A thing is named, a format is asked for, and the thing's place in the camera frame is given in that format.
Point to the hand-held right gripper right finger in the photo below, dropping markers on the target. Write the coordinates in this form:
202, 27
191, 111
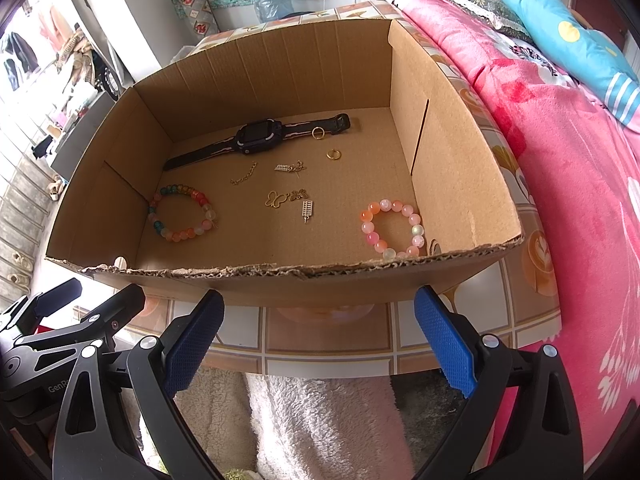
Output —
445, 345

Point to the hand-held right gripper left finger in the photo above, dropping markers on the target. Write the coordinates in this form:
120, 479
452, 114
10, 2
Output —
192, 345

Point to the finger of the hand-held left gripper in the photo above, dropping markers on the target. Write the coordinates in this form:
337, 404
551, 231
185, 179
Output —
120, 310
57, 295

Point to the gold butterfly outline pendant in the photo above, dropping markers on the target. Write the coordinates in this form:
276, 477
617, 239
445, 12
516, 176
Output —
275, 198

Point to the gold abacus charm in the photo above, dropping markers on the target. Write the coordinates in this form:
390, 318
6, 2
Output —
306, 209

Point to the small gold butterfly charm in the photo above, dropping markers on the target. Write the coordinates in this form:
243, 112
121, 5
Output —
300, 193

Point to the gold hoop earring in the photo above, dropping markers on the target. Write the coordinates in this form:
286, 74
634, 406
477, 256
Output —
327, 155
313, 133

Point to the brown cardboard box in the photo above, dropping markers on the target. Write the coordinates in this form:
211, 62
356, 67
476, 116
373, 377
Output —
310, 60

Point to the beige shoe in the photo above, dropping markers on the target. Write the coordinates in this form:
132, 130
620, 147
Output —
22, 260
56, 186
15, 278

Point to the ginkgo print tablecloth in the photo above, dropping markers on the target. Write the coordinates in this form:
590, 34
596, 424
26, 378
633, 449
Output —
525, 280

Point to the pink floral blanket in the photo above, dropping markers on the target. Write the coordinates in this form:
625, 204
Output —
575, 185

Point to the black wrist watch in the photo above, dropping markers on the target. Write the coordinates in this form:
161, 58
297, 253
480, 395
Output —
255, 137

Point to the pile of clothes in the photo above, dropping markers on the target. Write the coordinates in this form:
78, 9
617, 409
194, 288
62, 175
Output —
80, 60

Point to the dark hanging jacket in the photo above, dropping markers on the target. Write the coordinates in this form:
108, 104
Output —
17, 55

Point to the pink hanging garment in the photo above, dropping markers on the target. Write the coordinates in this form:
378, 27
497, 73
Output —
52, 22

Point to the grey patterned long cushion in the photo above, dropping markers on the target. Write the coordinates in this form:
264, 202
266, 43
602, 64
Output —
192, 5

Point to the plastic wrapped water bottle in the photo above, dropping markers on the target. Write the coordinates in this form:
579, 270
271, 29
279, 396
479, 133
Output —
272, 6

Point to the lace trimmed cushion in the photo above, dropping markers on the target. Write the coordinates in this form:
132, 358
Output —
480, 2

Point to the blue cartoon pillow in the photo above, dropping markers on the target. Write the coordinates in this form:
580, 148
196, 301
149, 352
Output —
550, 15

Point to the brown door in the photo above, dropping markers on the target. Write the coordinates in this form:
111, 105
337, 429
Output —
600, 10

